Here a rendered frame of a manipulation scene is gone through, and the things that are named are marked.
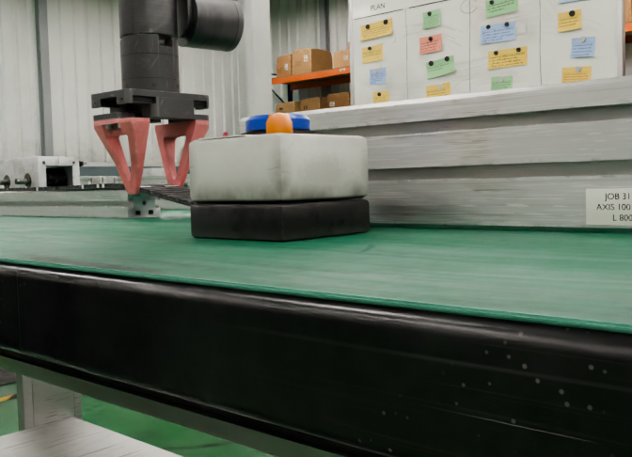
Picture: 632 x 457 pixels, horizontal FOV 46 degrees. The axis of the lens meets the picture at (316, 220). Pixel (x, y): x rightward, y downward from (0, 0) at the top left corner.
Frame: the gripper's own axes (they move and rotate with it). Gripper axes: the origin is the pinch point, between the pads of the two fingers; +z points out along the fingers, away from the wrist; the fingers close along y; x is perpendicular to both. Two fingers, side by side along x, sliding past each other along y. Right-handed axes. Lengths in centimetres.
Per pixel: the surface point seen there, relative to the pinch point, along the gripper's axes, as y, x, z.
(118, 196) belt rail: -2.1, 3.3, 0.9
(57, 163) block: 33, 74, -5
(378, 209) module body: -5.3, -31.8, 2.0
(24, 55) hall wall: 568, 1072, -210
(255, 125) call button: -15.3, -30.2, -3.5
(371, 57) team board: 288, 184, -66
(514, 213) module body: -5.4, -41.9, 2.2
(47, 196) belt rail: -2.0, 17.4, 0.8
